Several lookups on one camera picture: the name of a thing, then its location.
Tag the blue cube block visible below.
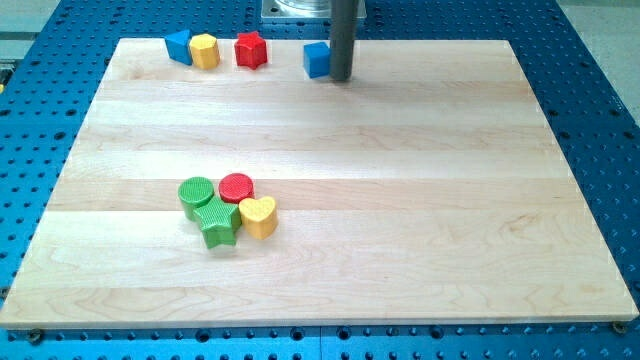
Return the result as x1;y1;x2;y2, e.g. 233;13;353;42
303;42;330;78

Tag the yellow heart block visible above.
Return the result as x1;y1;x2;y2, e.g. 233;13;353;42
238;196;279;240

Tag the red cylinder block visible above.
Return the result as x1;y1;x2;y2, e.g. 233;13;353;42
218;173;255;204

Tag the green star block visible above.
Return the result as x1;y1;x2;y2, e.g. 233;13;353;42
194;197;242;249

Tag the light wooden board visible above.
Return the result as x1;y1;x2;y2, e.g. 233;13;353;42
1;38;638;329

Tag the green cylinder block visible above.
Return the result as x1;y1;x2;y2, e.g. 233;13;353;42
178;177;215;221

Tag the red star block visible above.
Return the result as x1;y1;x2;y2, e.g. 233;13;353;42
234;31;268;70

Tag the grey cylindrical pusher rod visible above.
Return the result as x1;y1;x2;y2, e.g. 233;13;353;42
329;0;358;82

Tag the yellow hexagon block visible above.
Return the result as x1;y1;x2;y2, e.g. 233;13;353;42
189;33;220;70

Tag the blue triangle block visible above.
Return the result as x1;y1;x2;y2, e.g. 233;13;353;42
164;29;192;66

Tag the blue perforated metal base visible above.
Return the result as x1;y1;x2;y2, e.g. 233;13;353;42
1;1;639;359

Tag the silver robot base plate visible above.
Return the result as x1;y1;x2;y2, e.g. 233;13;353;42
260;0;331;21

